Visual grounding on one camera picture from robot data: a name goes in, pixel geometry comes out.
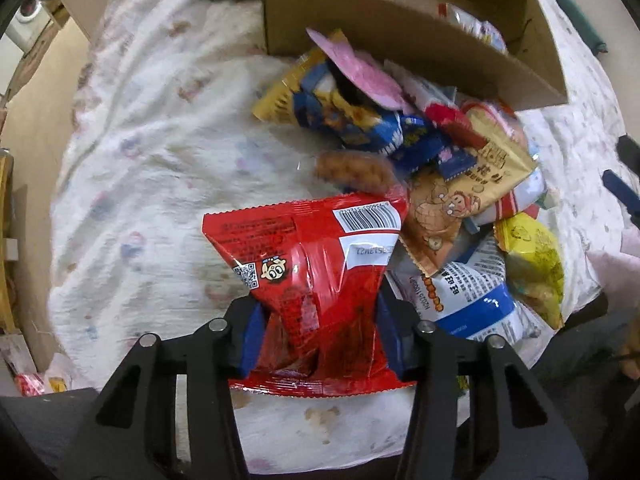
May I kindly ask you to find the printed blanket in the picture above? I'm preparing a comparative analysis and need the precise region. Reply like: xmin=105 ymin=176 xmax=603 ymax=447
xmin=47 ymin=0 xmax=640 ymax=476

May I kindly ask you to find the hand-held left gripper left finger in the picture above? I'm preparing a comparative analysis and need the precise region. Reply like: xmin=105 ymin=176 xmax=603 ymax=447
xmin=65 ymin=297 xmax=266 ymax=480

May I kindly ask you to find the cardboard box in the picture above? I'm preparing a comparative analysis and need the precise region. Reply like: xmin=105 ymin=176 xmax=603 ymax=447
xmin=261 ymin=0 xmax=568 ymax=111

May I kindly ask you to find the plastic bag with red print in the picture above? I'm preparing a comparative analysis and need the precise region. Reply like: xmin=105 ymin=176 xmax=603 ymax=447
xmin=12 ymin=352 xmax=76 ymax=398

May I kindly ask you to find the red striped white packet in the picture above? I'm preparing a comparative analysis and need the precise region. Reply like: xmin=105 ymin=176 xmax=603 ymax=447
xmin=475 ymin=167 xmax=551 ymax=226

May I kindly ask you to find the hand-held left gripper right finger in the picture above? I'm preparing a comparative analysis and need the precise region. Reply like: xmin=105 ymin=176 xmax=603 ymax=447
xmin=375 ymin=290 xmax=591 ymax=480

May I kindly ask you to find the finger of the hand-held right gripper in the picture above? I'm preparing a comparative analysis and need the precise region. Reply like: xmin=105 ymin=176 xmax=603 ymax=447
xmin=616 ymin=134 xmax=640 ymax=167
xmin=602 ymin=169 xmax=640 ymax=228

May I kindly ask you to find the red and white snack packet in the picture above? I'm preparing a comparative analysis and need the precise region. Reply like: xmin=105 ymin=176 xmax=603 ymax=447
xmin=425 ymin=102 xmax=476 ymax=146

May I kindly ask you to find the brown peanut snack packet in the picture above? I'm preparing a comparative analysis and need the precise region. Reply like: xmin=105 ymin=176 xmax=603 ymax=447
xmin=397 ymin=105 xmax=538 ymax=278

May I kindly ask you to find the small blue snack packet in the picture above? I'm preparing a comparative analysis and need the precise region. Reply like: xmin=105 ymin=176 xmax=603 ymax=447
xmin=380 ymin=112 xmax=451 ymax=171

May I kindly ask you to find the white washing machine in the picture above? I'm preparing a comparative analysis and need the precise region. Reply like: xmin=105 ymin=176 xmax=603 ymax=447
xmin=2 ymin=0 xmax=53 ymax=51

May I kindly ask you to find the pink cloth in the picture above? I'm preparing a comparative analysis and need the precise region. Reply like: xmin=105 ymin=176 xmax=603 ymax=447
xmin=587 ymin=249 xmax=640 ymax=303

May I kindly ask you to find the pink packet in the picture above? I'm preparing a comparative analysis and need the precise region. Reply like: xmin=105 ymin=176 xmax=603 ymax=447
xmin=306 ymin=27 xmax=408 ymax=111

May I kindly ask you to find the yellow and blue snack packet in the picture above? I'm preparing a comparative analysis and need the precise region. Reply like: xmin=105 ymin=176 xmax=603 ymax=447
xmin=251 ymin=45 xmax=401 ymax=151

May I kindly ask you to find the clear packet of brown nuts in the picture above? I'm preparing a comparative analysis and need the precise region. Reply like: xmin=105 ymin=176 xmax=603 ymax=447
xmin=312 ymin=150 xmax=408 ymax=196

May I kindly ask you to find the white and blue snack packet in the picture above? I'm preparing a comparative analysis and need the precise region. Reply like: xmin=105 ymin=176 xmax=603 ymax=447
xmin=390 ymin=245 xmax=543 ymax=356

